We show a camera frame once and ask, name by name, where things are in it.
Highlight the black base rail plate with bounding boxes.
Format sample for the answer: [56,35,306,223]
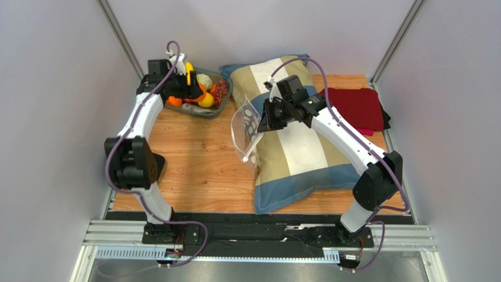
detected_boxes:
[105,211,416,260]

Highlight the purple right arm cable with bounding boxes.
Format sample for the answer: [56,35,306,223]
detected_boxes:
[270,57,410,273]

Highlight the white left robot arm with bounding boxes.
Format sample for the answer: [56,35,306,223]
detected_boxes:
[104,57,205,240]

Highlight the blue beige white pillow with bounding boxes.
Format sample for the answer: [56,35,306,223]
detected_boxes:
[219,55,359,214]

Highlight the pink cloth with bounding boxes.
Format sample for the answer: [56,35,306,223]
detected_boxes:
[356,128,375,136]

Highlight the yellow banana bunch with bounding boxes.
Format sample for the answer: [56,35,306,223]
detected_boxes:
[185,62,196,86]

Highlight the yellow lemon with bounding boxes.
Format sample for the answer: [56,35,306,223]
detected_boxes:
[197,93,215,108]

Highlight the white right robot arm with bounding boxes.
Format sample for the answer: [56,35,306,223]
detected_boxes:
[257,75,403,234]

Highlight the orange fruit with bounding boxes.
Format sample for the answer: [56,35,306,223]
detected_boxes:
[166,96,183,108]

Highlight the red grape bunch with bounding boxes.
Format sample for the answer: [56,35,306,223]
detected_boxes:
[213,78,228,109]

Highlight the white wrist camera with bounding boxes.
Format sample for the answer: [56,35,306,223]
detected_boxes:
[263,76,283,108]
[169,53,188,75]

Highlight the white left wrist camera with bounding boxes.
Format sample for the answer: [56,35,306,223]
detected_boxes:
[169,53,188,75]

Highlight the red peach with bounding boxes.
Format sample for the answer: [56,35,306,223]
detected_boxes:
[183,83,206,103]

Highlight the clear polka-dot zip bag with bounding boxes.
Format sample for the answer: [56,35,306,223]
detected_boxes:
[231,98,263,169]

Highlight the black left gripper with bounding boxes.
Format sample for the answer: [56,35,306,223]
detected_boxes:
[165,69,204,100]

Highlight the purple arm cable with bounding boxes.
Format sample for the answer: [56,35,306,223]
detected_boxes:
[270,57,410,273]
[103,40,209,268]

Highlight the green cabbage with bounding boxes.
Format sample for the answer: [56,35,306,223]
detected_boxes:
[196,73,213,91]

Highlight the grey plastic fruit basin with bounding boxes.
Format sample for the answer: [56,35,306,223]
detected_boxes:
[164,68,233,118]

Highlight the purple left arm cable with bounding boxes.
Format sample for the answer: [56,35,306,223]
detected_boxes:
[103,40,209,268]

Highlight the red folded cloth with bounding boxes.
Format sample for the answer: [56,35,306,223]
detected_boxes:
[328,88,385,132]

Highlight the small orange pumpkin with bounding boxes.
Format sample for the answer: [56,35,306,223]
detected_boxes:
[209,84,217,96]

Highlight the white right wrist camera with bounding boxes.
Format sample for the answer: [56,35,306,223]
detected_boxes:
[263,76,283,108]

